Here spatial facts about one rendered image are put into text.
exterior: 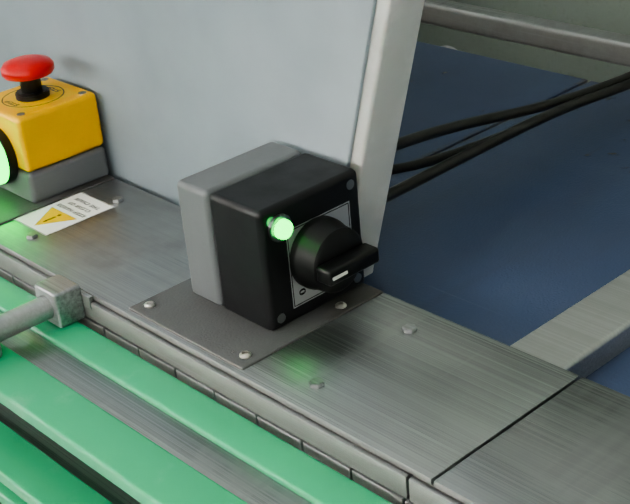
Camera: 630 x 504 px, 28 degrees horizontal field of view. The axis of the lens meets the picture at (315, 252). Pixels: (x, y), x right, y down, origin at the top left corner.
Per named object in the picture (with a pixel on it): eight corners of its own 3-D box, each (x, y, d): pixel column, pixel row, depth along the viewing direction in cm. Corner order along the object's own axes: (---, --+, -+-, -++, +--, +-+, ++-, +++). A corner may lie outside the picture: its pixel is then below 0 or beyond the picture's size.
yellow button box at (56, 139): (67, 153, 104) (-12, 183, 99) (51, 67, 100) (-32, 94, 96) (115, 173, 99) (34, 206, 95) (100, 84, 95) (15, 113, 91)
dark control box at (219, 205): (288, 246, 85) (190, 293, 80) (276, 136, 81) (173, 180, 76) (374, 282, 79) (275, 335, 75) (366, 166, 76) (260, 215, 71)
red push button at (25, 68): (-3, 103, 96) (-12, 61, 95) (42, 88, 99) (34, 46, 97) (25, 114, 93) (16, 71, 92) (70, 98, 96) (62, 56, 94)
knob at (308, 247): (346, 270, 77) (385, 286, 75) (292, 298, 75) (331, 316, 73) (340, 204, 75) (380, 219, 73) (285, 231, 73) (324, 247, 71)
